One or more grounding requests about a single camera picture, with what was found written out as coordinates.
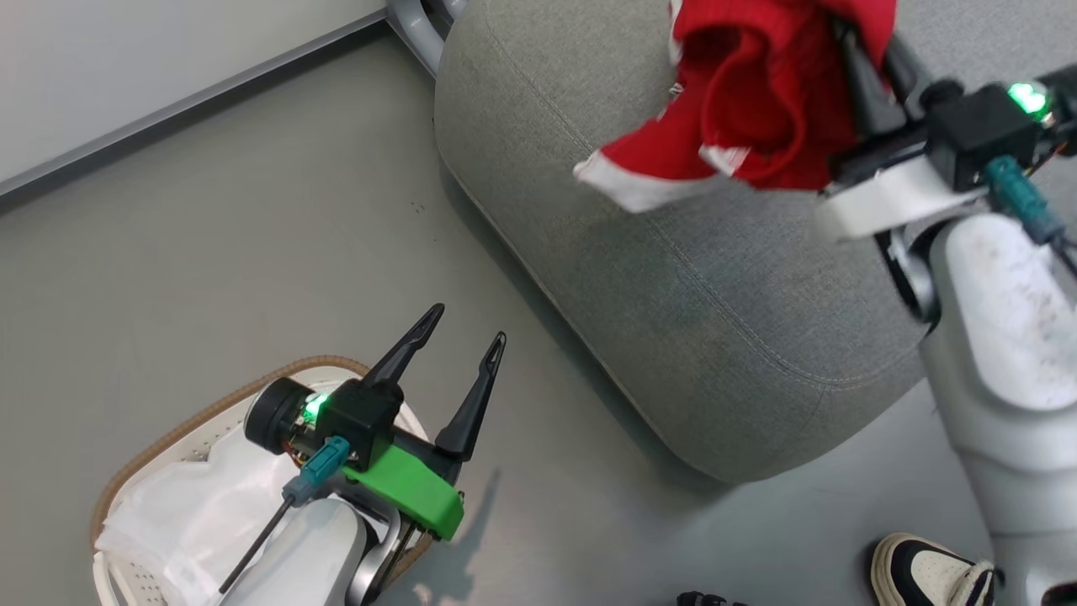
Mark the red white sports jersey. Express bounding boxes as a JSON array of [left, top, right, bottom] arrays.
[[573, 0, 898, 214]]

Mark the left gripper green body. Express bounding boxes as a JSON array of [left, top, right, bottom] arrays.
[[340, 424, 466, 541]]

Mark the cream black sneaker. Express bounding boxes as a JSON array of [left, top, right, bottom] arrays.
[[870, 532, 999, 606]]

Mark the left gripper black round motor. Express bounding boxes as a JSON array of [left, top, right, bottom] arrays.
[[243, 376, 319, 456]]

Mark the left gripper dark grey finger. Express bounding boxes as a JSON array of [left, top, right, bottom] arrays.
[[361, 302, 446, 388], [434, 330, 507, 462]]

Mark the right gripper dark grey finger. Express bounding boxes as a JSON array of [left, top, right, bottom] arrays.
[[841, 24, 907, 141], [880, 34, 935, 104]]

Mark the grey partition bottom rail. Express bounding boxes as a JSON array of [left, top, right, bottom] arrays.
[[0, 8, 393, 200]]

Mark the grey fabric sofa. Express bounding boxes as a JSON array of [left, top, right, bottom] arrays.
[[432, 0, 1077, 486]]

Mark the white garment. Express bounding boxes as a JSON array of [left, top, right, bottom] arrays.
[[94, 404, 430, 606]]

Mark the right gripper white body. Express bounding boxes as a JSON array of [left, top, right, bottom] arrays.
[[813, 125, 987, 244]]

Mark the white laundry basket brown rim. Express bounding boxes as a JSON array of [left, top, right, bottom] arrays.
[[88, 354, 435, 606]]

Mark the grey partition post double foot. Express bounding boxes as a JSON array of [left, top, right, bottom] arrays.
[[386, 0, 469, 78]]

